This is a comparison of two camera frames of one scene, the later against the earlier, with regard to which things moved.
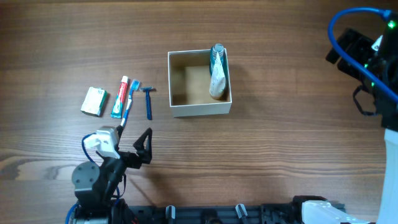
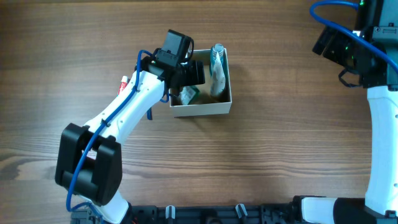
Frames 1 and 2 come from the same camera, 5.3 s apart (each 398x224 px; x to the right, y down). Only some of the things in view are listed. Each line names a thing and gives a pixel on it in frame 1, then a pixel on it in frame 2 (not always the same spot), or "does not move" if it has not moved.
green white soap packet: [94, 101] to [188, 93]
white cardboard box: [189, 74] does not move
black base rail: [219, 214] does not move
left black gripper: [144, 154] to [197, 71]
